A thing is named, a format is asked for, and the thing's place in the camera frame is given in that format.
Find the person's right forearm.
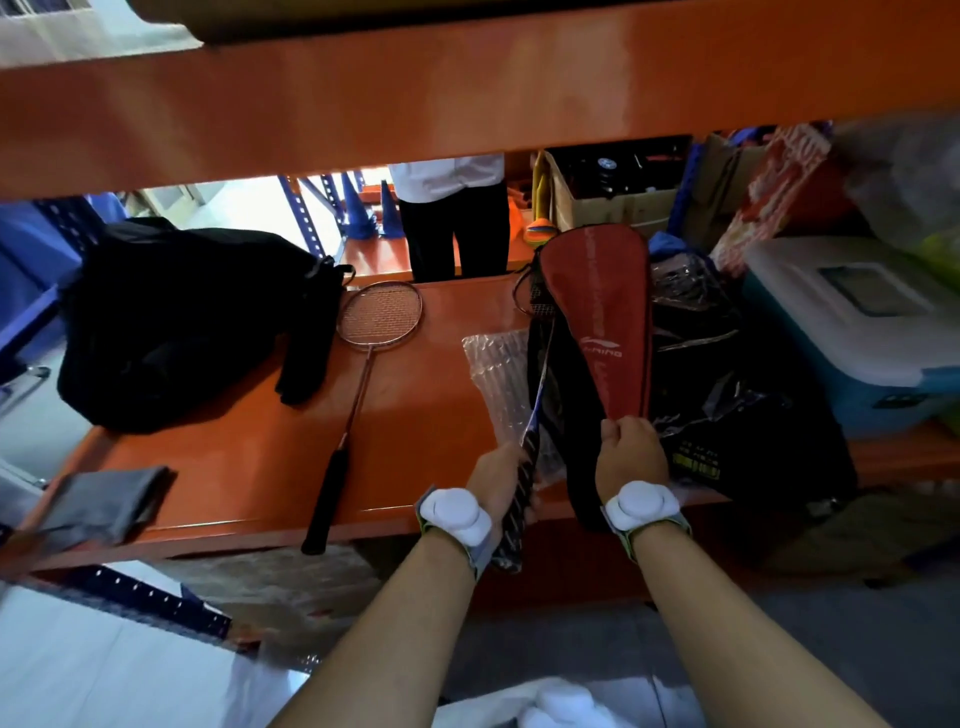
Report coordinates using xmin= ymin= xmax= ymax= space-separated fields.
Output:
xmin=630 ymin=521 xmax=894 ymax=728

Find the brown cardboard box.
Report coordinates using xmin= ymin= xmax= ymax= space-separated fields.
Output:
xmin=543 ymin=135 xmax=695 ymax=238

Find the black fabric bag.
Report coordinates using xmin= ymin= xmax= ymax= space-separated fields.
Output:
xmin=56 ymin=217 xmax=355 ymax=436

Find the white garment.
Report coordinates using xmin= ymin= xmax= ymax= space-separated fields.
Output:
xmin=435 ymin=675 xmax=640 ymax=728

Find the copper frame badminton racket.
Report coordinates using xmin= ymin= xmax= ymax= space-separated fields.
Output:
xmin=301 ymin=281 xmax=425 ymax=558

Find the black plastic bag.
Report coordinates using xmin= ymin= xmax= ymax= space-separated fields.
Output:
xmin=648 ymin=251 xmax=860 ymax=513

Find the red badminton racket cover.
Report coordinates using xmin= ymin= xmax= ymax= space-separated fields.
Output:
xmin=527 ymin=222 xmax=654 ymax=535

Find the clear plastic bag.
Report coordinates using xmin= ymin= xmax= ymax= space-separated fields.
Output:
xmin=832 ymin=112 xmax=960 ymax=295

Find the white right wrist tracker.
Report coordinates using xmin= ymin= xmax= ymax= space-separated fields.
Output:
xmin=600 ymin=480 xmax=693 ymax=564

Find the white wrist tracker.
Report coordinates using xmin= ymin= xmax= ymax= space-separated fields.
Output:
xmin=414 ymin=486 xmax=502 ymax=582
xmin=600 ymin=480 xmax=693 ymax=564

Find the orange metal shelf rack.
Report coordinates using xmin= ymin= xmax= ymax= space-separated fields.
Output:
xmin=0 ymin=0 xmax=960 ymax=601

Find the flat brown cardboard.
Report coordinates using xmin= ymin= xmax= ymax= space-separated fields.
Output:
xmin=678 ymin=135 xmax=753 ymax=250

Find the red white packet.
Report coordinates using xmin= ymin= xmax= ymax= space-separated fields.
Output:
xmin=708 ymin=123 xmax=835 ymax=279

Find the blue shaft badminton racket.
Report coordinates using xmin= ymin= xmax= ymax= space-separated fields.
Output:
xmin=491 ymin=251 xmax=561 ymax=577

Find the person's left hand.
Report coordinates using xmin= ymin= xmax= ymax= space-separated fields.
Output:
xmin=465 ymin=442 xmax=540 ymax=546

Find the blue perforated rack upright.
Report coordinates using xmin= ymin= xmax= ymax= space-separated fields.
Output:
xmin=277 ymin=174 xmax=346 ymax=261
xmin=45 ymin=562 xmax=234 ymax=643

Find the white left wrist tracker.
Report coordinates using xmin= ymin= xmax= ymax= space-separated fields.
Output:
xmin=414 ymin=486 xmax=502 ymax=582

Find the clear bubble wrap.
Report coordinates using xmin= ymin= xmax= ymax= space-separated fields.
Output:
xmin=461 ymin=330 xmax=567 ymax=490

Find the blue white cooler box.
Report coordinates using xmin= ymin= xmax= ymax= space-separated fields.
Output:
xmin=742 ymin=236 xmax=960 ymax=440

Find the blue training cone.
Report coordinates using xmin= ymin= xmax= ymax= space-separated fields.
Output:
xmin=341 ymin=172 xmax=380 ymax=241
xmin=378 ymin=180 xmax=407 ymax=240

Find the grey folded cloth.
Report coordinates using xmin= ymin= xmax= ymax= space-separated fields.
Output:
xmin=22 ymin=465 xmax=174 ymax=558

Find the person's right hand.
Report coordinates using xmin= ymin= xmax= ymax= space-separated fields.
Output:
xmin=595 ymin=416 xmax=671 ymax=505

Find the person's left forearm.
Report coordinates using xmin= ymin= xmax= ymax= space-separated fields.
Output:
xmin=270 ymin=528 xmax=520 ymax=728

